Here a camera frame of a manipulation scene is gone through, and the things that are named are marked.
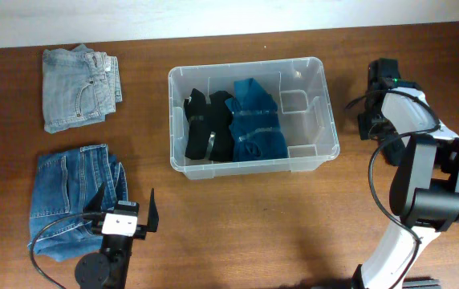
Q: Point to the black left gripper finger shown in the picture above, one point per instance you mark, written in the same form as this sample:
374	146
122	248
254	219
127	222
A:
95	204
153	216

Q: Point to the white-black left gripper body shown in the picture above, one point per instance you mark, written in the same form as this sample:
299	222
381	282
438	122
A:
140	231

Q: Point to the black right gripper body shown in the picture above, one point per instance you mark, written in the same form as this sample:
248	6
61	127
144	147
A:
375	124

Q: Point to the black garment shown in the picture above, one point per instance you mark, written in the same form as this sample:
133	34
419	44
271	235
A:
209	127

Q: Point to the light blue jeans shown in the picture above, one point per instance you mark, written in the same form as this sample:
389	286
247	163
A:
80	87

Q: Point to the dark blue garment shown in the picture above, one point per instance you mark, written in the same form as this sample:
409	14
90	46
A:
255	127

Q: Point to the dark green-black garment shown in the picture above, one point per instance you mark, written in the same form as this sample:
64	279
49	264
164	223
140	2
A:
393	150

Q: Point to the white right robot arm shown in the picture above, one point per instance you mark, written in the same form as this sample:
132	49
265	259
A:
413	175

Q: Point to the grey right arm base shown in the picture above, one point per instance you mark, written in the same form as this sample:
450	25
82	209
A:
422	284

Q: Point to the clear plastic storage container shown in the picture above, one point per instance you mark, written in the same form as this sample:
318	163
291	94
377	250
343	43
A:
299	88

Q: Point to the dark blue folded jeans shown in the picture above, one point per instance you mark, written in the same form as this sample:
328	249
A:
64	184

